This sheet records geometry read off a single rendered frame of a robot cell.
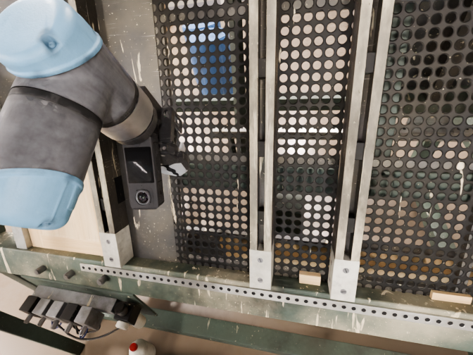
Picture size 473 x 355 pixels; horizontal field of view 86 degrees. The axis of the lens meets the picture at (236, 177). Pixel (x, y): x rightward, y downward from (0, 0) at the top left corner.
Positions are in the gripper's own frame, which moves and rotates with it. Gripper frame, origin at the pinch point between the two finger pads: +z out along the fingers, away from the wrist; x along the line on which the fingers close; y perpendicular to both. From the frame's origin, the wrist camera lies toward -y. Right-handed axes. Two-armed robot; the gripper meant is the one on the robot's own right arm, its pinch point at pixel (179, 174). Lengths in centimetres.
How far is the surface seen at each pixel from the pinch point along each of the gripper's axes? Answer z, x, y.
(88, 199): 29, 42, 3
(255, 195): 15.8, -14.9, -2.1
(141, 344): 98, 54, -62
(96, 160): 17.0, 32.4, 11.5
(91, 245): 38, 46, -12
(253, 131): 7.1, -15.6, 11.8
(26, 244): 39, 74, -11
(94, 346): 113, 91, -68
